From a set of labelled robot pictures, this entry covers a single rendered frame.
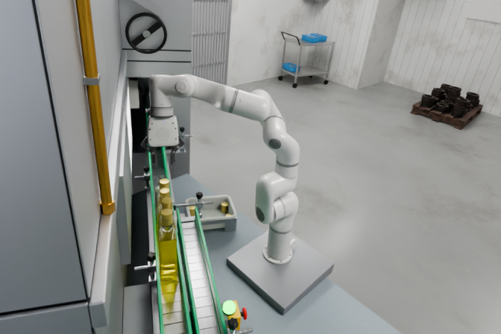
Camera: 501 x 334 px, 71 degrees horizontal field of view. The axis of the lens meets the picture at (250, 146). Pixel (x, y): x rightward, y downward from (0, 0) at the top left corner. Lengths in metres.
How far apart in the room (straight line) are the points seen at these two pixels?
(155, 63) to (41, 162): 1.66
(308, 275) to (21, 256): 1.14
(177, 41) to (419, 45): 5.80
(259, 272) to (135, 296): 0.49
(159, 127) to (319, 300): 0.89
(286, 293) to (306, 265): 0.17
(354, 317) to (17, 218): 1.23
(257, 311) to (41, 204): 1.04
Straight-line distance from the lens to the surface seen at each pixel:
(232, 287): 1.48
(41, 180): 0.50
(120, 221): 1.14
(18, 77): 0.45
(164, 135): 1.20
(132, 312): 1.27
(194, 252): 1.42
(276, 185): 1.24
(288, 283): 1.47
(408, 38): 7.42
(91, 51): 0.64
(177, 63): 2.12
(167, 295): 1.29
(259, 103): 1.15
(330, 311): 1.49
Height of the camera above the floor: 1.88
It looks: 28 degrees down
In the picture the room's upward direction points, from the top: 6 degrees clockwise
